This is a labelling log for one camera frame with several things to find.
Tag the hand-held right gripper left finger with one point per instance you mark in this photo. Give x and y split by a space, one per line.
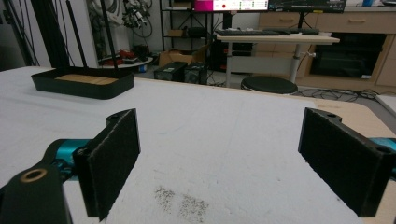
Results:
107 161

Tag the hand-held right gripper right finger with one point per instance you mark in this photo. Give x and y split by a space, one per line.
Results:
345 161

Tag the white table cloth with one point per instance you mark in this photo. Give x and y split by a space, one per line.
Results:
186 146

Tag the black tray with wooden base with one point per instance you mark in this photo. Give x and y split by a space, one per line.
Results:
82 82

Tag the round white table with clutter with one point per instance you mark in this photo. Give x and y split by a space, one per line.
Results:
127 59

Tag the round black stool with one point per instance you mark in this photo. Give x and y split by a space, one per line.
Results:
269 84

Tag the black box device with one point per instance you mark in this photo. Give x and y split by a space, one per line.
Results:
170 71
196 72

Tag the wooden cabinet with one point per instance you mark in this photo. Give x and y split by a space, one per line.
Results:
351 43

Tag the cardboard box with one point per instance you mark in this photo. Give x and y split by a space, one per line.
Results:
177 57

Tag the black tripod stand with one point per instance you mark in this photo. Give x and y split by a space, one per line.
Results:
77 34

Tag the light wooden desk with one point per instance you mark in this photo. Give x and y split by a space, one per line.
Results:
277 39

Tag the black metal shelf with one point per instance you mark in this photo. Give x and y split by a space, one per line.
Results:
183 25

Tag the dark wide monitor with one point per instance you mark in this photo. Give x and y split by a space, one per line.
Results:
306 5

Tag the black keyboard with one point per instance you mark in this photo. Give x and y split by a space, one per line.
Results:
246 32

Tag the monitor with pink screen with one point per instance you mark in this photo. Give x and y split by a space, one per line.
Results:
230 5

